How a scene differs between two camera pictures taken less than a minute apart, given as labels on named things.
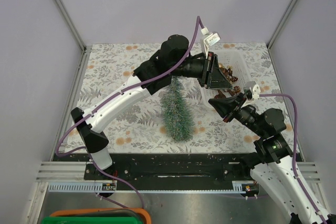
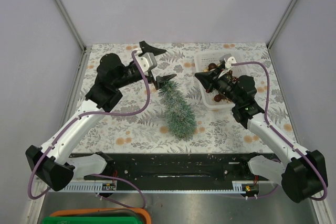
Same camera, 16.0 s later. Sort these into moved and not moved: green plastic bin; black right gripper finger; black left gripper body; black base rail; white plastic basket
Moved: black left gripper body; black right gripper finger
Not moved: white plastic basket; green plastic bin; black base rail
